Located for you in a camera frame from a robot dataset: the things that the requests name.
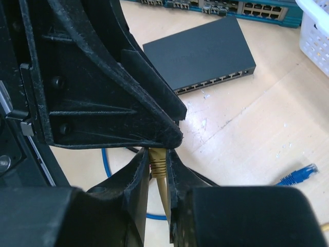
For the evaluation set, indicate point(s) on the white plastic basket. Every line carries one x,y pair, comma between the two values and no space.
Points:
314,32

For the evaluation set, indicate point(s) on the small black network switch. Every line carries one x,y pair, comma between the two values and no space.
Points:
202,56

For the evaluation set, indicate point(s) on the large dark network switch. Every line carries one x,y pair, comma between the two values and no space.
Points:
282,13

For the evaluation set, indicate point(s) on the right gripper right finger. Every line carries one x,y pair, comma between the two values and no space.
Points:
141,200

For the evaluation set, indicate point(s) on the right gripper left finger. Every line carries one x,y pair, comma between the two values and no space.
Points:
93,85

